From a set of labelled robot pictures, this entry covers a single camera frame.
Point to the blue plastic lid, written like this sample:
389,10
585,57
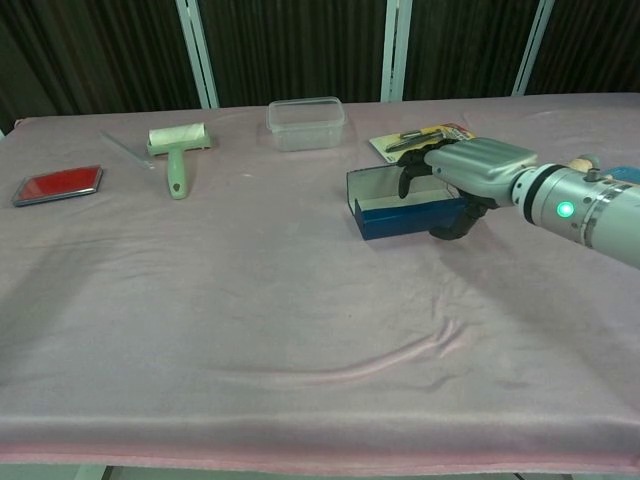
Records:
625,174

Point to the red ink stamp pad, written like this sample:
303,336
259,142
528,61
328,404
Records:
57,184

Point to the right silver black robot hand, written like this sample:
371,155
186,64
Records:
480,160

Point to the razor in yellow blister pack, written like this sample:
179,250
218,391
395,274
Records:
382,145

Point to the pink tablecloth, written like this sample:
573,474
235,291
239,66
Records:
250,300

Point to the white metal frame post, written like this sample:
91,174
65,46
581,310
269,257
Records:
197,65
395,50
532,50

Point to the blue glasses case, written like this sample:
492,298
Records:
395,220

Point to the wooden massage mallet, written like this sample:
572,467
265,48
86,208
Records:
580,163

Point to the clear plastic container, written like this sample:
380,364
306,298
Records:
305,130

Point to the green lint roller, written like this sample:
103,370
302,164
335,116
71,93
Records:
177,170

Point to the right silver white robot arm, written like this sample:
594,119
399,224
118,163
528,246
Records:
590,210

